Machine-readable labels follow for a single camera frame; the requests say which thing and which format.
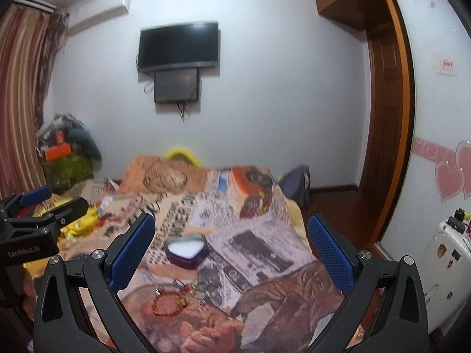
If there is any red gold beaded bracelet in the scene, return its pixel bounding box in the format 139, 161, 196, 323
152, 287, 190, 317

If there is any purple heart-shaped jewelry tin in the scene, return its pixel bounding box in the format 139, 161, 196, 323
164, 233, 209, 269

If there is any yellow clothing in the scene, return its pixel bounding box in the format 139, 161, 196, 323
25, 194, 101, 256

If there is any green patterned bag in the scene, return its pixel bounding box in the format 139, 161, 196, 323
42, 153, 93, 190

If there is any orange box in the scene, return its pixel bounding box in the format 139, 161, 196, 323
43, 143, 72, 162

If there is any yellow plastic chair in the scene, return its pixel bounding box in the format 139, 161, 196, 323
164, 146, 202, 167

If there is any brown wooden door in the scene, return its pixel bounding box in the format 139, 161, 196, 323
359, 23, 403, 247

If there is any newspaper print bed blanket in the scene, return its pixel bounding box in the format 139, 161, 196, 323
62, 155, 345, 352

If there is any striped brown curtain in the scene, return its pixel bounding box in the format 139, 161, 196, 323
0, 3, 66, 199

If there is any dark blue backpack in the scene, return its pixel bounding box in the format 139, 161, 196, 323
278, 165, 311, 209

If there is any white air conditioner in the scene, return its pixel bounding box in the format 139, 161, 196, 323
68, 0, 132, 35

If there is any white sliding wardrobe door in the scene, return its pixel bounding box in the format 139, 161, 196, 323
380, 0, 470, 258

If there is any blue charm red cord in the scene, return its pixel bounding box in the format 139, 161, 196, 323
171, 278, 193, 295

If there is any small black wall monitor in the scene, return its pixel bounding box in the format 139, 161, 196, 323
154, 69, 200, 104

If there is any black wall television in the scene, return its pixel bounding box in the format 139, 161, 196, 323
137, 21, 220, 73

